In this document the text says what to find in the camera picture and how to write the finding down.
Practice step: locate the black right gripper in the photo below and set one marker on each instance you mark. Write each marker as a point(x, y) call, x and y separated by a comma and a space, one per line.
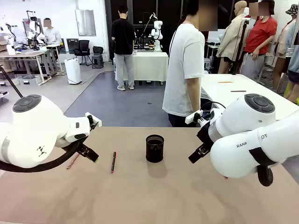
point(204, 135)

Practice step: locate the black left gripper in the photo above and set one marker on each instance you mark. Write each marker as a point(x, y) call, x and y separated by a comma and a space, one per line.
point(82, 144)

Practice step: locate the black pen with red cap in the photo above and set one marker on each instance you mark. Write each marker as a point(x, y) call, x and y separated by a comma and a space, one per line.
point(113, 162)

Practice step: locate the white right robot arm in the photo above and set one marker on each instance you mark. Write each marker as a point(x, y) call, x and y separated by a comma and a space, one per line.
point(245, 121)

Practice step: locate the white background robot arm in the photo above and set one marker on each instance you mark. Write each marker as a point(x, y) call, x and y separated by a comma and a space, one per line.
point(157, 32)
point(35, 30)

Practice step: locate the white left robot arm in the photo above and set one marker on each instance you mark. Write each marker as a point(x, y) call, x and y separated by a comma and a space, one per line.
point(35, 130)

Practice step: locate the black mesh pen holder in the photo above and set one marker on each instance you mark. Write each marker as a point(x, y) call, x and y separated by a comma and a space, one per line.
point(154, 150)

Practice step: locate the white air purifier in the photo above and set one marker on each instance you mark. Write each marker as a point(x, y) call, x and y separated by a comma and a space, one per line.
point(73, 71)

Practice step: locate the person in white T-shirt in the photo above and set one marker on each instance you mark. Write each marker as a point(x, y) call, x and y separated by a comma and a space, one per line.
point(182, 70)

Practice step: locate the grey floor bin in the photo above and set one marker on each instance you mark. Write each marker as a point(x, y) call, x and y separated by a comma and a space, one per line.
point(29, 80)

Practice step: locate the black stool with bag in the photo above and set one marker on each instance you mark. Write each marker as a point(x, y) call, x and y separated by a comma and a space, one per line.
point(97, 58)

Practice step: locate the table with white cloth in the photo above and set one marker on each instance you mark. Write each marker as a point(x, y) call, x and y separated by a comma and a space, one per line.
point(149, 66)

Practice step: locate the black office chair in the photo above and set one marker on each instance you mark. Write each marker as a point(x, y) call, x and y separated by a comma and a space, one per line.
point(83, 50)

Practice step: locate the black slanted tripod leg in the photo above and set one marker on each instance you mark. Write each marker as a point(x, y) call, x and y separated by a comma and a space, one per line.
point(11, 83)

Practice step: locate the mannequin in beige coat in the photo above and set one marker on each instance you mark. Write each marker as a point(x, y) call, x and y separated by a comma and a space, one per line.
point(231, 39)

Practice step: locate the grey workbench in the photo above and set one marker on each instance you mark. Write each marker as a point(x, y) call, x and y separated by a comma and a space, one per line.
point(21, 54)

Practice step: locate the person in black shirt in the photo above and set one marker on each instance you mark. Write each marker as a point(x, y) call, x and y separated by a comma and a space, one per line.
point(122, 35)

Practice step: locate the person in white long sleeves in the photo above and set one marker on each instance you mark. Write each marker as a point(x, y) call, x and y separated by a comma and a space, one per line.
point(52, 33)

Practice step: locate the person in red shirt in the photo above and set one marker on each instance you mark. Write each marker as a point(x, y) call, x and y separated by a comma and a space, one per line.
point(260, 37)

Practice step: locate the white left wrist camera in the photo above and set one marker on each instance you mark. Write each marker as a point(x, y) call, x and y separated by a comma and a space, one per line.
point(94, 117)

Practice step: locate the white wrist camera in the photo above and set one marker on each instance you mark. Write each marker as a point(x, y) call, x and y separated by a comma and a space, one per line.
point(94, 117)
point(192, 116)

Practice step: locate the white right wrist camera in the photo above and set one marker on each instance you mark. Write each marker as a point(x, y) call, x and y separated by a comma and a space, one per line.
point(192, 116)

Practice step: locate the black camera tripod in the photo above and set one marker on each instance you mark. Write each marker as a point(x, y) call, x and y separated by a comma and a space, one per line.
point(240, 46)

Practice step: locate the grey wall panel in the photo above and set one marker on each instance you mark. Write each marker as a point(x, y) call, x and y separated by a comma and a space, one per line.
point(85, 22)

